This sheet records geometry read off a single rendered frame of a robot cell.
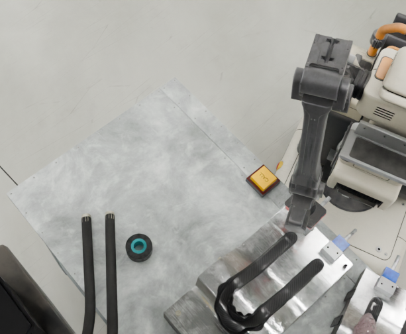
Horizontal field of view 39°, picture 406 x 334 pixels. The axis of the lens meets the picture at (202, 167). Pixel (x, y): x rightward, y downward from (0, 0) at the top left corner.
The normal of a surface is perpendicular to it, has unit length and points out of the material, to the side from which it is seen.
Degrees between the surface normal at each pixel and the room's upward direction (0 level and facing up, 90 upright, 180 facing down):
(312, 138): 85
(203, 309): 0
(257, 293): 27
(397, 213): 0
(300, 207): 12
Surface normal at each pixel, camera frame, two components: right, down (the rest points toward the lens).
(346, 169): -0.02, -0.33
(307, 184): -0.34, 0.79
